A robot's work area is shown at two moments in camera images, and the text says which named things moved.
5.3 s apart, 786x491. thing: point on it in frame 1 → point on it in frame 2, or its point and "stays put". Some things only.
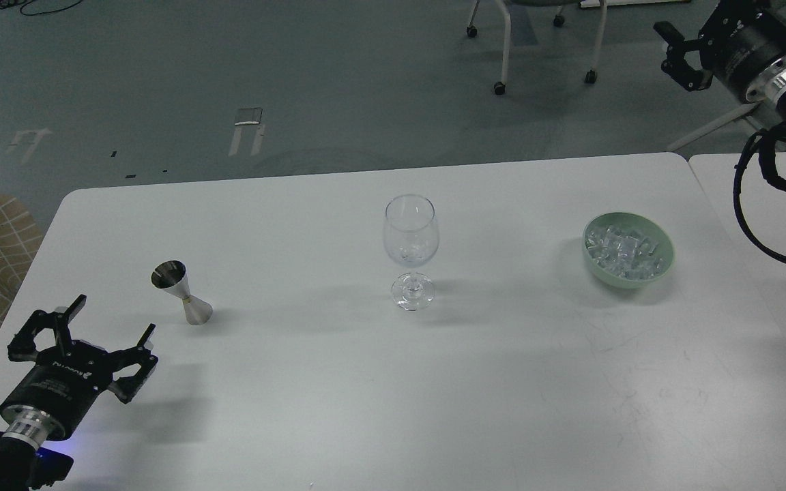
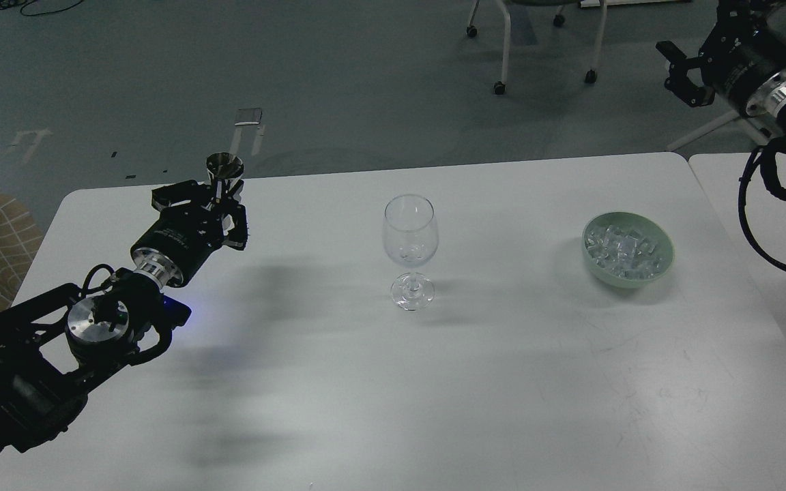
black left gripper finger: [22, 348] → [190, 191]
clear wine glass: [411, 237] stays put
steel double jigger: [172, 275] → [223, 167]
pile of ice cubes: [625, 252] stays put
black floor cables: [21, 10] stays put
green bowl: [628, 250] stays put
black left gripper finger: [125, 388] → [236, 223]
